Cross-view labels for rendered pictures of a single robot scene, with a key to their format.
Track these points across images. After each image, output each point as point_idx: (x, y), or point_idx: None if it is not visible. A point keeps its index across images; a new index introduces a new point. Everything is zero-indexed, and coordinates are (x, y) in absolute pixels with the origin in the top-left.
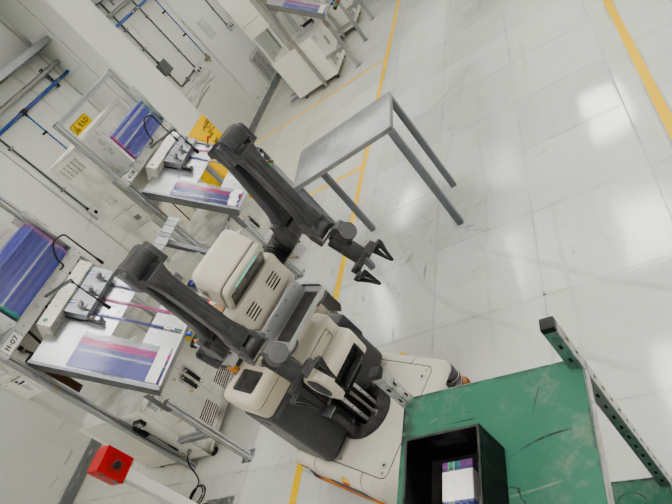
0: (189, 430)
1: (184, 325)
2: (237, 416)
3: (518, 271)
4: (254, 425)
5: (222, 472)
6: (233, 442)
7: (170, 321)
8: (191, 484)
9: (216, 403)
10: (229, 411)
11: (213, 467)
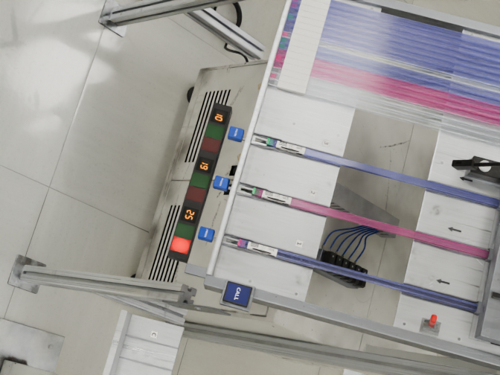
0: (242, 81)
1: (250, 161)
2: (143, 149)
3: None
4: (100, 86)
5: (174, 28)
6: (140, 9)
7: (289, 175)
8: (241, 59)
9: (189, 164)
10: (164, 181)
11: (195, 58)
